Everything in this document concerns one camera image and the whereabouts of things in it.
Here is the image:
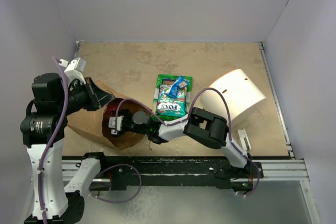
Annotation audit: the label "brown paper bag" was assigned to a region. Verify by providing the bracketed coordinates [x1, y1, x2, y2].
[67, 82, 155, 151]

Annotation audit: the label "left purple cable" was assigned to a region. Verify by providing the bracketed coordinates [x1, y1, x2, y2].
[36, 56, 70, 224]

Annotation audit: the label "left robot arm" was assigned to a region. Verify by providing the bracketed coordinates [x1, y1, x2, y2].
[20, 73, 115, 223]

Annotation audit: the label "aluminium table frame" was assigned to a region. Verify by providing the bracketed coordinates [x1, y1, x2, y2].
[62, 42, 320, 223]

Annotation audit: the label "small aluminium bracket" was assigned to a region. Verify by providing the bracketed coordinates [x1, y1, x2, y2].
[237, 129, 251, 151]

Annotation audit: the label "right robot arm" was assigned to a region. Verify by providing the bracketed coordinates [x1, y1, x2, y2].
[112, 108, 252, 177]

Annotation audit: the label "purple cable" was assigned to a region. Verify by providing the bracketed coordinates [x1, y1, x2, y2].
[36, 56, 70, 224]
[114, 87, 262, 198]

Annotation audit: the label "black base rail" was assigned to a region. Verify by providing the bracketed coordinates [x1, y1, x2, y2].
[84, 152, 264, 191]

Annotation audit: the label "teal Fox's candy bag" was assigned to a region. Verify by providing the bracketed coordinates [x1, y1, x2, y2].
[155, 84, 186, 118]

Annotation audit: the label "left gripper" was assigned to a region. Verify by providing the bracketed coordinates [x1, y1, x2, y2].
[57, 76, 115, 115]

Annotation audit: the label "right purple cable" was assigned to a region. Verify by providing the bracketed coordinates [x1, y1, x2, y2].
[114, 87, 262, 198]

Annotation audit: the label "blue Burts chilli crisps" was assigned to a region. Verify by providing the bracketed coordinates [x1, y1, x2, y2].
[160, 79, 191, 95]

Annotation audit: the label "green Chuba cassava chips bag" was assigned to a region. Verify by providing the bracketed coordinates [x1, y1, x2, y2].
[153, 74, 193, 121]

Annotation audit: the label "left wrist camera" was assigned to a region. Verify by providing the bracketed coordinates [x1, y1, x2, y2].
[58, 57, 86, 82]

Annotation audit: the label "light blue white snack packet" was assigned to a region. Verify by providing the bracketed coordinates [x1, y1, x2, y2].
[165, 76, 189, 99]

